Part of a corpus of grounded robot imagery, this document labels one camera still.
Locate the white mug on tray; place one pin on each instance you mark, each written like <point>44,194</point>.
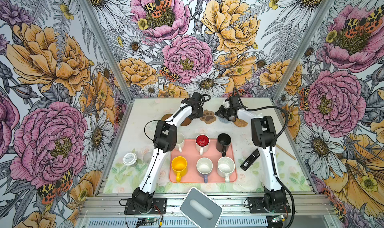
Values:
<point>225,167</point>

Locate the rattan woven round coaster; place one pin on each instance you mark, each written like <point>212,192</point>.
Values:
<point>240,123</point>

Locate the pink tray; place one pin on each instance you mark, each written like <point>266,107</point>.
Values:
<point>192,156</point>

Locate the red inside white mug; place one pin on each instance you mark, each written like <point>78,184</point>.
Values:
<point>202,144</point>

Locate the white mug off tray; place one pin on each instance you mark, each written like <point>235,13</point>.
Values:
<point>180,142</point>

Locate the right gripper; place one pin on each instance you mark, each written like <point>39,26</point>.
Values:
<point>220,112</point>

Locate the paw shaped cork coaster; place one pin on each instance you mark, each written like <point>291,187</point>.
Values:
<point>208,117</point>

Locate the green circuit board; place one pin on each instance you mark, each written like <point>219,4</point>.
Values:
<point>145,222</point>

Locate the jar lid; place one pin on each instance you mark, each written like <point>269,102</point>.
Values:
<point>130,159</point>

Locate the yellow mug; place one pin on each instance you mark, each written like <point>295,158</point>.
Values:
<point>180,168</point>

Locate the grey white box device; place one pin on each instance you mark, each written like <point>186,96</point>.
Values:
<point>200,209</point>

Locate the glossy brown round coaster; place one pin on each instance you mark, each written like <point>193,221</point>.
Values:
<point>186,122</point>

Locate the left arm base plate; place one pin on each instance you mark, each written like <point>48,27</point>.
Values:
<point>159,206</point>

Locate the black mug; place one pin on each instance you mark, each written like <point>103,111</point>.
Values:
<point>223,143</point>

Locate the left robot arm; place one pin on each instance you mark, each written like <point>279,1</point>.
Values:
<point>164,141</point>

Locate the right small circuit board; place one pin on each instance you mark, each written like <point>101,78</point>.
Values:
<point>277,219</point>

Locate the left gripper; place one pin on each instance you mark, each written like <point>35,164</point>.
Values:
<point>200,114</point>

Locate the glass jar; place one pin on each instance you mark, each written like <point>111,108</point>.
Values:
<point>147,157</point>

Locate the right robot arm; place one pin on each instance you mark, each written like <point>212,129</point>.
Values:
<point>264,136</point>

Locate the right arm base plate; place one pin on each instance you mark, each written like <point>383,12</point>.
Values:
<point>260,205</point>

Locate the dark brown round coaster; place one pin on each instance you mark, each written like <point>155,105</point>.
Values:
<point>167,117</point>

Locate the wooden mallet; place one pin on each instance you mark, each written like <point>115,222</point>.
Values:
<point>286,152</point>

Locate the purple handled white mug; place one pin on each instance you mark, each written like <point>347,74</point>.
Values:
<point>204,167</point>

